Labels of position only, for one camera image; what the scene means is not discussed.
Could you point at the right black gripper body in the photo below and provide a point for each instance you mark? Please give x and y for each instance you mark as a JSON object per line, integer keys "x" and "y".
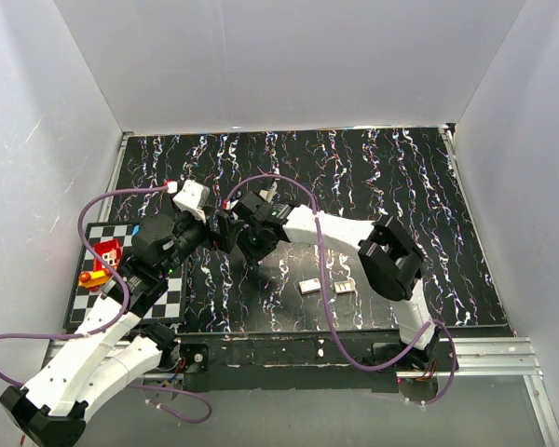
{"x": 252, "y": 244}

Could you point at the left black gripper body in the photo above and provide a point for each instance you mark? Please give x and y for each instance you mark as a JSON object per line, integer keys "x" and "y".
{"x": 192, "y": 233}

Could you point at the white staple box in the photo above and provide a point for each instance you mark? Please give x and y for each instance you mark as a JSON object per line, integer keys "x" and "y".
{"x": 309, "y": 286}

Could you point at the staple box tray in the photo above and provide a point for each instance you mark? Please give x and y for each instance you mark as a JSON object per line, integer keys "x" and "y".
{"x": 343, "y": 287}

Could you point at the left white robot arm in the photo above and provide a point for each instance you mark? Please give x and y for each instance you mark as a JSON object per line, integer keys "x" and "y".
{"x": 54, "y": 407}

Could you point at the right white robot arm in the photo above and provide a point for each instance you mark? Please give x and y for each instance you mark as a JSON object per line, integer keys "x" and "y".
{"x": 391, "y": 261}

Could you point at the black white checkerboard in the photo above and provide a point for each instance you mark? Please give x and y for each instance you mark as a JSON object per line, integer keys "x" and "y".
{"x": 168, "y": 309}

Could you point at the red toy house block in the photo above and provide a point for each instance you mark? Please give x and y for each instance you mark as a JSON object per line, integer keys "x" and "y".
{"x": 110, "y": 250}

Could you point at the orange toy car base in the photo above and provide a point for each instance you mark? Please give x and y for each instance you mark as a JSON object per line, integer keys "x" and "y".
{"x": 93, "y": 280}

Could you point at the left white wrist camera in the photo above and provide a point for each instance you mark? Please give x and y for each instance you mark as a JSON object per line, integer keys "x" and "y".
{"x": 189, "y": 196}

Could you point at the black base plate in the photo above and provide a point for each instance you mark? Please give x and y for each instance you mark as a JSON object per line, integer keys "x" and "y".
{"x": 274, "y": 361}

